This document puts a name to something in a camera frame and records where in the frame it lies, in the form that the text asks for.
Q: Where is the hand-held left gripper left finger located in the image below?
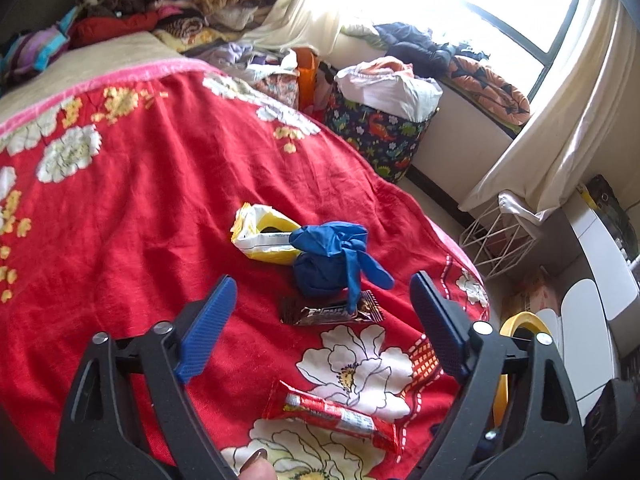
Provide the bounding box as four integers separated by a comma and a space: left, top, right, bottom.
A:
54, 274, 238, 480

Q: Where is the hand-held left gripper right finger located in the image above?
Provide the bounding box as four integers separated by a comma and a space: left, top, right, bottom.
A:
409, 270, 586, 480

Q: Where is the yellow white snack bag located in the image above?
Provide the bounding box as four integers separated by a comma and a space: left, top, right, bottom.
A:
230, 202, 303, 265

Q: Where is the brown snack wrapper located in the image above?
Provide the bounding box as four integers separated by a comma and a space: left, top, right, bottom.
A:
279, 290, 385, 327

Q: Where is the blue plastic bag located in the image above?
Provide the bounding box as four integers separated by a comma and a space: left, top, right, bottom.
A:
290, 221, 396, 306

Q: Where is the red wrapper with white label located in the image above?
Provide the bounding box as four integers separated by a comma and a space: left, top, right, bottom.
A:
262, 380, 402, 455

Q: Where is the person's left hand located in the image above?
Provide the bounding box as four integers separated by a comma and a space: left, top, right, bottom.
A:
239, 450, 277, 480

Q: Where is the cardboard box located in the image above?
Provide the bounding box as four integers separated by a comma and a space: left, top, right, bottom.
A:
500, 267, 563, 318

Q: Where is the red floral blanket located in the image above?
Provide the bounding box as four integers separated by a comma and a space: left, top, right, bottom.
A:
0, 57, 493, 480

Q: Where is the white chair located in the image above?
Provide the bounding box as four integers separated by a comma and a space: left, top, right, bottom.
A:
545, 280, 616, 403

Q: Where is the white desk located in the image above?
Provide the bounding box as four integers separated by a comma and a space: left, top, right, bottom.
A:
570, 200, 640, 321

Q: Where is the dinosaur print bag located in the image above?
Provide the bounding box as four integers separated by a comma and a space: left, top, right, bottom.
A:
325, 87, 436, 183

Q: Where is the orange floral cushion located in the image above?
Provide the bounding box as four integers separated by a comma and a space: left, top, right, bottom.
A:
447, 55, 531, 128

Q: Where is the white clothing bundle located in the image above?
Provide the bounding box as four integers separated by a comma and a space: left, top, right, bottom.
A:
335, 57, 445, 122

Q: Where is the cream curtain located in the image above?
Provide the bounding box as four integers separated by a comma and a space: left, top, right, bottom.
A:
457, 0, 636, 226
245, 0, 481, 61

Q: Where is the orange bag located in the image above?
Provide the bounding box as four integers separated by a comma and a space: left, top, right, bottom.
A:
292, 47, 321, 111

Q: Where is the lilac cloth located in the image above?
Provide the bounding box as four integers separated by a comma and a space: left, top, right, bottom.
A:
197, 42, 301, 81

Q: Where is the dark blue jacket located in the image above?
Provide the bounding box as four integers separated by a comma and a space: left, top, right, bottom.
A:
372, 22, 488, 78

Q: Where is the beige bed sheet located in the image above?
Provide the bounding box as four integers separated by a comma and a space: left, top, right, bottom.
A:
0, 30, 211, 126

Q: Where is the red cloth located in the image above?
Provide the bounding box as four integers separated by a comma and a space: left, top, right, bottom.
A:
67, 10, 166, 48

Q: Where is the blue purple cloth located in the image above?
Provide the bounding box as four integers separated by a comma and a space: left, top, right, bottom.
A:
0, 7, 81, 86

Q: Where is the window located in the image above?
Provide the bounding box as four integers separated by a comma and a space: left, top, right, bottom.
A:
425, 0, 586, 68

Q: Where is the white wire basket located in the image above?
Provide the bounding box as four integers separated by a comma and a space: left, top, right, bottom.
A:
459, 191, 546, 279

